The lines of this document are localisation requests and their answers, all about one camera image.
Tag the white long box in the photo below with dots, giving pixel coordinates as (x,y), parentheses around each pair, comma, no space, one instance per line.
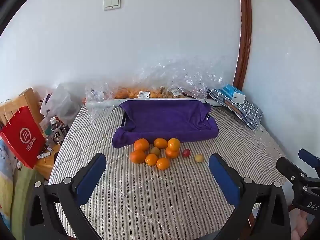
(107,103)

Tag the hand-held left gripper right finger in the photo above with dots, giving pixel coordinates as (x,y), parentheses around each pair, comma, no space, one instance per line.
(222,177)

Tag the orange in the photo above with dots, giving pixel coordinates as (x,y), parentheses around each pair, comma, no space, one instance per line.
(173,143)
(151,159)
(137,156)
(162,163)
(160,143)
(172,153)
(141,144)

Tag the small red fruit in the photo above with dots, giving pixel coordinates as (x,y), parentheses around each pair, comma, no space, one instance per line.
(186,153)

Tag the blue plaid cloth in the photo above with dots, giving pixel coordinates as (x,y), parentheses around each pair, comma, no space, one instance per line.
(250,115)

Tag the brown wooden board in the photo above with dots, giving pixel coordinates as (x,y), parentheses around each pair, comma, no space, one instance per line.
(233,107)

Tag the clear bag of oranges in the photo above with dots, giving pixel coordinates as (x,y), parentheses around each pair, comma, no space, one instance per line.
(135,93)

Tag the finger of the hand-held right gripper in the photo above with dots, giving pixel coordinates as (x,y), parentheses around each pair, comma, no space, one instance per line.
(287,167)
(310,158)

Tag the purple towel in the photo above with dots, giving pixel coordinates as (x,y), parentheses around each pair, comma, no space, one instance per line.
(165,120)

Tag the crumpled clear plastic bag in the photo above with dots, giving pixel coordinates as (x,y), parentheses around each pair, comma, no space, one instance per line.
(180,75)

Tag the red paper bag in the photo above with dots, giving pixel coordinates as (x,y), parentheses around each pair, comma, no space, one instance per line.
(22,137)

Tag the green cloth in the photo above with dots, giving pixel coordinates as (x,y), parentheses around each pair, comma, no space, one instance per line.
(23,195)

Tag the cartoon printed cloth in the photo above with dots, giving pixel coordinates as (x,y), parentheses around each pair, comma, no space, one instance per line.
(5,170)

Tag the greenish tangerine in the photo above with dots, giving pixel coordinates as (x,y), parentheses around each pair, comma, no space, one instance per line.
(155,151)

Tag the blue white tissue pack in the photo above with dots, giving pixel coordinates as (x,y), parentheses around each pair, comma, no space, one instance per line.
(232,92)

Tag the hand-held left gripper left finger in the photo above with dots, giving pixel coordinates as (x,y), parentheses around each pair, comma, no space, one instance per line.
(91,177)

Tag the clear bag of brown fruits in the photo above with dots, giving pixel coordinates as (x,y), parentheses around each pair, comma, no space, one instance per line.
(172,92)

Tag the white light switch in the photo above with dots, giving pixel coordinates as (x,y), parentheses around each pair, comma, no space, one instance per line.
(112,3)

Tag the wooden chair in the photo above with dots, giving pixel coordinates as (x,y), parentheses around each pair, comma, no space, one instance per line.
(28,97)

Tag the dark bottle with white cap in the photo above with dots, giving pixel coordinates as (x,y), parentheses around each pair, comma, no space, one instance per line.
(57,130)

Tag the small yellow fruit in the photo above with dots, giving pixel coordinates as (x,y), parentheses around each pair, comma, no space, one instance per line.
(199,158)

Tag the brown wooden door frame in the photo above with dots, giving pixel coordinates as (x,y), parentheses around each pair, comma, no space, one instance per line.
(246,30)

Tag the wooden side table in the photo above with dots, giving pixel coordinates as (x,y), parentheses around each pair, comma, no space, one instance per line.
(47,165)

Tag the empty clear plastic bag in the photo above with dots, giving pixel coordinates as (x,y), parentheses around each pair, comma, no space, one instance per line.
(96,100)

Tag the white plastic bag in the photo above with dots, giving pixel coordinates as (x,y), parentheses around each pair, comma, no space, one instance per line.
(60,102)

